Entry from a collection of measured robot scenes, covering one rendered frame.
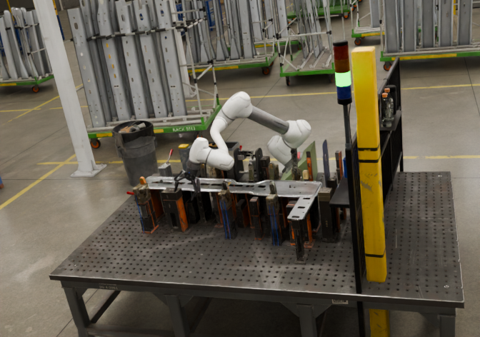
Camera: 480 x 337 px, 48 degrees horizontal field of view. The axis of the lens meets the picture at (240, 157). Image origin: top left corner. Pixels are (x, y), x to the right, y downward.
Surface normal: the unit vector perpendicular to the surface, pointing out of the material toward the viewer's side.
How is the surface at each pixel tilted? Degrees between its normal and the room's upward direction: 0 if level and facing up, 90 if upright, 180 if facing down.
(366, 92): 91
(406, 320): 0
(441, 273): 0
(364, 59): 90
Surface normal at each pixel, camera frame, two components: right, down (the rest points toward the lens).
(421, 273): -0.14, -0.92
